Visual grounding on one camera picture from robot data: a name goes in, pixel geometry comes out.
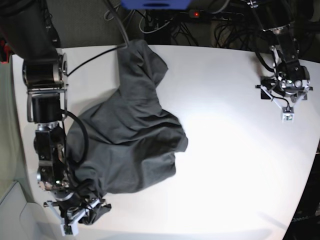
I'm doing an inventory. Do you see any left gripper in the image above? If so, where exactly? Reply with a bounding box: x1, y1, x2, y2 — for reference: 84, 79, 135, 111
273, 64, 312, 98

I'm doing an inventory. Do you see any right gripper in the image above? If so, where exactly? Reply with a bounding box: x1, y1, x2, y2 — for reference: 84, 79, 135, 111
37, 179, 100, 216

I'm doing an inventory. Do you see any dark grey t-shirt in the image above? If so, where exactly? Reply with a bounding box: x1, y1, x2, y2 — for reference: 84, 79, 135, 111
65, 38, 189, 226

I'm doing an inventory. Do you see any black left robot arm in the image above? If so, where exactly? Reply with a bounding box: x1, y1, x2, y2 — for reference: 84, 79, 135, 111
247, 0, 313, 103

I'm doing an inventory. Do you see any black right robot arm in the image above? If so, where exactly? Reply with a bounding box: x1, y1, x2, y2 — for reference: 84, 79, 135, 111
0, 0, 97, 224

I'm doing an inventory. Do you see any black power strip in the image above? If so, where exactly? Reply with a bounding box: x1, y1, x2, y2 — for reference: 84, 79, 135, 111
187, 9, 245, 22

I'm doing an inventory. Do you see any red clamp tool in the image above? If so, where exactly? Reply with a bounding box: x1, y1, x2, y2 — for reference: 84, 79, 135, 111
0, 38, 12, 64

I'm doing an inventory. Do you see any blue box overhead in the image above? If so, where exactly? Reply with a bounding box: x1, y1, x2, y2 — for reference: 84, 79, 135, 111
120, 0, 191, 10

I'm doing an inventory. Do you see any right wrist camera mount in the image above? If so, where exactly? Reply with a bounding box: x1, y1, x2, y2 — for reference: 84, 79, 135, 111
43, 198, 104, 237

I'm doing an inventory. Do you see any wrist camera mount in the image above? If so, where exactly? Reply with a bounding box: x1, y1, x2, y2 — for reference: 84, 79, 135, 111
43, 198, 104, 237
255, 76, 313, 123

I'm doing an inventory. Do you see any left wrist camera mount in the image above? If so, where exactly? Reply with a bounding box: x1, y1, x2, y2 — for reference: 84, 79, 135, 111
255, 76, 313, 123

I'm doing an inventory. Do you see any white cable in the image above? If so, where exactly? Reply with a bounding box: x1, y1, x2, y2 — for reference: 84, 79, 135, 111
138, 9, 173, 34

